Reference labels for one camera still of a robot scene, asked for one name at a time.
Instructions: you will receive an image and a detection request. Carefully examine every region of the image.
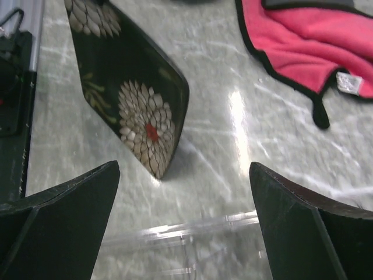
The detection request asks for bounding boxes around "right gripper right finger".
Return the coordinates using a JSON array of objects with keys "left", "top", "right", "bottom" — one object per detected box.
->
[{"left": 249, "top": 162, "right": 372, "bottom": 280}]

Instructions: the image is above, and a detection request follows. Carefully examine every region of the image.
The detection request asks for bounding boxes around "red black oven mitt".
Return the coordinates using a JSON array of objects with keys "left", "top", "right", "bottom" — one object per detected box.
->
[{"left": 235, "top": 1, "right": 372, "bottom": 130}]

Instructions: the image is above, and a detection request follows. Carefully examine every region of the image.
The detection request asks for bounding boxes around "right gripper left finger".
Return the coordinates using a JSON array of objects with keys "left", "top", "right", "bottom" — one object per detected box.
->
[{"left": 1, "top": 160, "right": 120, "bottom": 279}]

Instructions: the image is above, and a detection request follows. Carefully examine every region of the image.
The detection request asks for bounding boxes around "black floral square plate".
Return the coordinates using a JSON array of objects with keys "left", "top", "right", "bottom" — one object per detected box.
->
[{"left": 65, "top": 1, "right": 189, "bottom": 179}]

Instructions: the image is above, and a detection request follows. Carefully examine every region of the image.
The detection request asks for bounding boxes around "metal wire dish rack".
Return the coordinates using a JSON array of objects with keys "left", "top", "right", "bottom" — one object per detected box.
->
[{"left": 92, "top": 211, "right": 272, "bottom": 279}]

